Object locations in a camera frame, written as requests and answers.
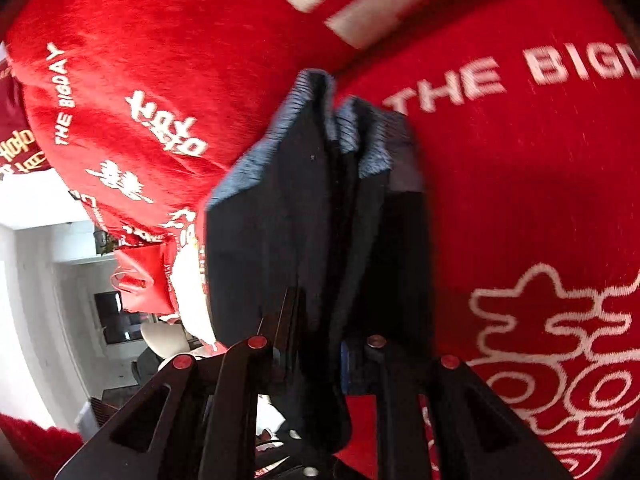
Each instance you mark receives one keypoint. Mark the black pants grey waistband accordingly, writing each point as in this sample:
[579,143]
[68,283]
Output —
[330,200]

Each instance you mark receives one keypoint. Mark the red blanket white characters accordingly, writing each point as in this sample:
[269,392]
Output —
[524,117]

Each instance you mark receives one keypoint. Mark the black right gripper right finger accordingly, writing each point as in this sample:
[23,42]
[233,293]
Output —
[416,414]

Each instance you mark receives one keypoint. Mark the red embroidered pillow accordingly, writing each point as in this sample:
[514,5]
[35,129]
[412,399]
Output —
[20,153]

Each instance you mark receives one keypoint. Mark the beige chair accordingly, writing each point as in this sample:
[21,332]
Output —
[165,340]

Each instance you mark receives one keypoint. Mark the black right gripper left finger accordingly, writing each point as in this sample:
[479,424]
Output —
[197,419]

